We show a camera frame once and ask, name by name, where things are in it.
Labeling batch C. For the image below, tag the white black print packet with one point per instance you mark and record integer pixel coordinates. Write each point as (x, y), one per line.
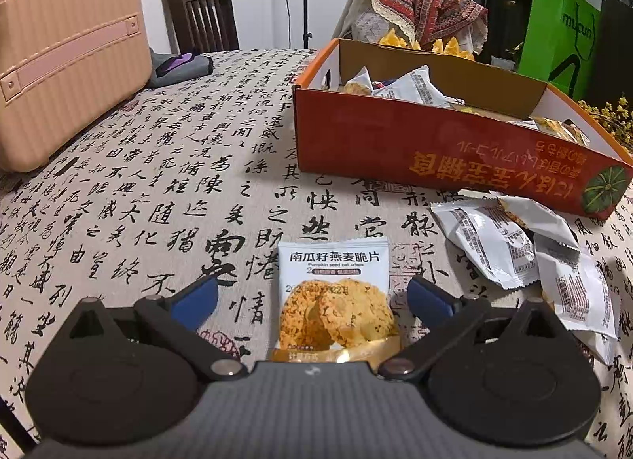
(420, 88)

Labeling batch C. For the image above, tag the pink suitcase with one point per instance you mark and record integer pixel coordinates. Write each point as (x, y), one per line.
(64, 68)

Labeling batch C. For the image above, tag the orange cardboard box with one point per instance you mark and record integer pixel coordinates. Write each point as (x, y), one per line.
(395, 138)

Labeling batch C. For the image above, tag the red patterned cloth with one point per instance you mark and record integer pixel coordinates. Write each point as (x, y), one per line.
(435, 9)

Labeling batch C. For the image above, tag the black flat bag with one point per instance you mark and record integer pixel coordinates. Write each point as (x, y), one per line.
(615, 54)

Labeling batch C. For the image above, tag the yellow flower sprig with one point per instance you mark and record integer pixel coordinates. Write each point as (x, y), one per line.
(613, 113)

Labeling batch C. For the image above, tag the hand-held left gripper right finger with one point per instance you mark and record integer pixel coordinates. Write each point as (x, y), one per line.
(430, 303)

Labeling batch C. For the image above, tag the yellow snack packet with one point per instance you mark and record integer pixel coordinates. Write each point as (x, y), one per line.
(559, 130)

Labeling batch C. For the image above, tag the green shopping bag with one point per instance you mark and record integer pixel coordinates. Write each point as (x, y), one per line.
(549, 39)

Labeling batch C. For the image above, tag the dark wooden chair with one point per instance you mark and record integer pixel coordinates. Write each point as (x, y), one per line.
(202, 19)

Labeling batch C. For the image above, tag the grey folded pouch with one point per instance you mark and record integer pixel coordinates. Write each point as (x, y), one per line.
(183, 68)

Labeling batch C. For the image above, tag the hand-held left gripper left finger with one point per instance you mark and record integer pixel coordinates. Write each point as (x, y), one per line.
(195, 303)

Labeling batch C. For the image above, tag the artificial sunflowers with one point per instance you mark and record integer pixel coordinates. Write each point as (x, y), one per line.
(393, 38)

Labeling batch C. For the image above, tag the cookie picture snack packet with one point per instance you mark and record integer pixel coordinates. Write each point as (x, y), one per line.
(334, 291)

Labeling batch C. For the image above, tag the calligraphy print tablecloth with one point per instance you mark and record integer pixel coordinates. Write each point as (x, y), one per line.
(198, 167)

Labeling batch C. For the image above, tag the pile of white snack packets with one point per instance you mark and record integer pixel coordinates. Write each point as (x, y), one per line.
(489, 246)

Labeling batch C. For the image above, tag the small cookie packet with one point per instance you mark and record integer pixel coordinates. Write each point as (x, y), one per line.
(358, 86)

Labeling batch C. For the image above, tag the beige covered object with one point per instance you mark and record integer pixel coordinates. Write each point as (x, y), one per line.
(353, 19)

